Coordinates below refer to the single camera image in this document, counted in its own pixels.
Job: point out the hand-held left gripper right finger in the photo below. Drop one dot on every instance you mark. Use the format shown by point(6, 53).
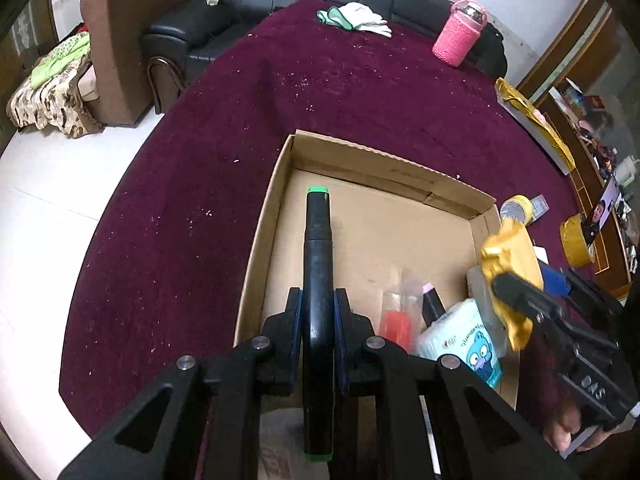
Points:
point(355, 355)

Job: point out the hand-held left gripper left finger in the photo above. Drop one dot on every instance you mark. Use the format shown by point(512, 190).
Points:
point(280, 355)

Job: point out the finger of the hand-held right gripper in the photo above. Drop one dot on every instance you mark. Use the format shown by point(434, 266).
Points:
point(555, 280)
point(520, 295)

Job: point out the yellow packet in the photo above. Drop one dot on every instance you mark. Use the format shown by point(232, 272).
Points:
point(515, 255)

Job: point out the black marker with green caps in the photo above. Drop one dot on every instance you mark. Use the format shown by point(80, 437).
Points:
point(318, 280)

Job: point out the shallow cardboard box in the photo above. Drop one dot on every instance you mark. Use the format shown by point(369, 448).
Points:
point(360, 230)

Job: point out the person's right hand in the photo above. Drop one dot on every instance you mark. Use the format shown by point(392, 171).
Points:
point(565, 427)

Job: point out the large yellow tape roll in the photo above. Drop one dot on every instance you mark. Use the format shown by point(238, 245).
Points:
point(572, 242)

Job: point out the clear bottle with red liquid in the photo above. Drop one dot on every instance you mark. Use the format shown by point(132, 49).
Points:
point(397, 325)

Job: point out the wooden cabinet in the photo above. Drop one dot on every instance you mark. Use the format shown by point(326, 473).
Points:
point(612, 260)

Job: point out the grey card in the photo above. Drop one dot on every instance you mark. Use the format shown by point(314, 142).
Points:
point(541, 206)

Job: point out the tissue pack with blue cartoon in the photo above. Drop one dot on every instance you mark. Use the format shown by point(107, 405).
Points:
point(450, 332)

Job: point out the small tin with lid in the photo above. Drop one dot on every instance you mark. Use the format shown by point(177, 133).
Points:
point(516, 207)

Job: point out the smartphone with lit screen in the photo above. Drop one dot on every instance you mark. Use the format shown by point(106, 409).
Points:
point(602, 210)

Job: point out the black tube with pink cap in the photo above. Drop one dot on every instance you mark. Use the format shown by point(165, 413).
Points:
point(431, 307)

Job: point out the long yellow box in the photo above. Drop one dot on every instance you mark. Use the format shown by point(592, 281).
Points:
point(535, 120)

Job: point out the maroon tablecloth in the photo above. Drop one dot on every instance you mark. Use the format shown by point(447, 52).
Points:
point(200, 185)

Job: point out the pink sleeved bottle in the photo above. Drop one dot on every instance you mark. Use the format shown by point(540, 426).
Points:
point(455, 40)

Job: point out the white work gloves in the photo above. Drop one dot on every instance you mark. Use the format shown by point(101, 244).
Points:
point(357, 15)

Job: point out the patterned beige blanket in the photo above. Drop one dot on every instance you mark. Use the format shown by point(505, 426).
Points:
point(45, 105)

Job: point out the brown armchair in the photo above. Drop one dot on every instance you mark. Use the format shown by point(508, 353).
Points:
point(120, 35)

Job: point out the green cloth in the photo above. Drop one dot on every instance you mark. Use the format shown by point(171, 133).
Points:
point(57, 57)

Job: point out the wooden door frame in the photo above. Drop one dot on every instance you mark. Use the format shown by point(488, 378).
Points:
point(565, 45)

